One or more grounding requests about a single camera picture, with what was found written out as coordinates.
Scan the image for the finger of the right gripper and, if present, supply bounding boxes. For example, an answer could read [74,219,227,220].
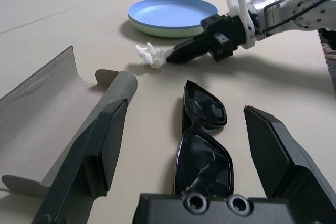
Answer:
[165,42,212,65]
[173,34,209,54]

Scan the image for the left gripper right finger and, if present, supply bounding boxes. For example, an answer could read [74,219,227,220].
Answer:
[243,105,336,209]

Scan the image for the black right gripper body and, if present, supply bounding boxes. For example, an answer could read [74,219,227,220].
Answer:
[201,15,253,62]

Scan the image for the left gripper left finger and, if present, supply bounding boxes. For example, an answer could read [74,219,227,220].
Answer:
[33,99,129,224]

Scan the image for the white tissue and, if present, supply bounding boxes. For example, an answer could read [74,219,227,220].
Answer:
[135,42,174,69]

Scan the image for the blue plastic plate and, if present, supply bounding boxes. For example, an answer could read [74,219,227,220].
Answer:
[128,0,220,29]

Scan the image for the grey glasses case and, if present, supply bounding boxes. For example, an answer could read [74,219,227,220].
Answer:
[0,45,139,199]

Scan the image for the black sunglasses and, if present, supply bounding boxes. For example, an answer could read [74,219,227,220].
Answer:
[173,80,234,199]

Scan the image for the green plastic plate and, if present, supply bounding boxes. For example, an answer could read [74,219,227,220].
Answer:
[128,16,208,38]

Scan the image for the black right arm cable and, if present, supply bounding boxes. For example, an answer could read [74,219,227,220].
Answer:
[230,0,336,34]

